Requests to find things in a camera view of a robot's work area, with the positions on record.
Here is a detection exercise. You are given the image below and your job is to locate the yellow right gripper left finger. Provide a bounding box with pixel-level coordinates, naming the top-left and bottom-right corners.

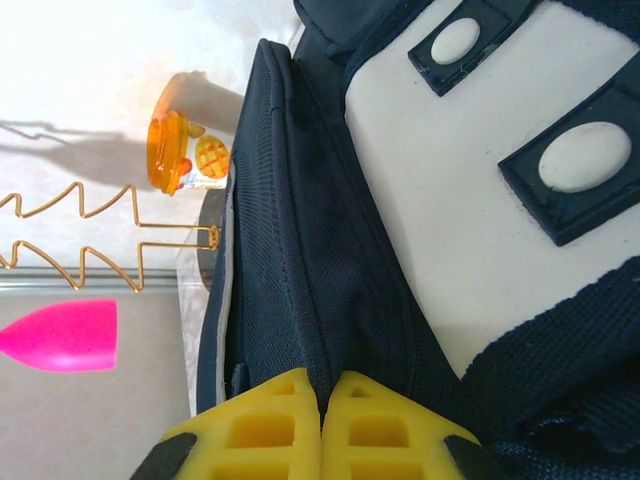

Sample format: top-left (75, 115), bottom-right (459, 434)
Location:
top-left (129, 367), bottom-right (324, 480)

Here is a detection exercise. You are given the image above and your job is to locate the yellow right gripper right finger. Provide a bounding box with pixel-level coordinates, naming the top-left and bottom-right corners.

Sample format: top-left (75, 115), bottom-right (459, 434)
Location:
top-left (322, 369), bottom-right (512, 480)

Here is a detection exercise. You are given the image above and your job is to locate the navy blue school backpack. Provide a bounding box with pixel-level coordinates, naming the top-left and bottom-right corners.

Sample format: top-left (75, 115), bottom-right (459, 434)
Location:
top-left (194, 0), bottom-right (640, 480)

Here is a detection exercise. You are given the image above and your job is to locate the pink wine glass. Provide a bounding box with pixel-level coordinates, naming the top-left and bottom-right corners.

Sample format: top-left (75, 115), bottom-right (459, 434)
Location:
top-left (0, 298), bottom-right (119, 374)

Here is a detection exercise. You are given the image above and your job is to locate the orange lidded mango cup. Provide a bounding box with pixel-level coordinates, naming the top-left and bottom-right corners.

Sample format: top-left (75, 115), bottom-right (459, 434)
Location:
top-left (145, 71), bottom-right (235, 197)

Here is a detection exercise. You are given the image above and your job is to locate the gold wire glass rack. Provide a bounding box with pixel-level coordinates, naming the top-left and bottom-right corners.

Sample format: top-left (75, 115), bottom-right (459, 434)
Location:
top-left (0, 181), bottom-right (235, 297)

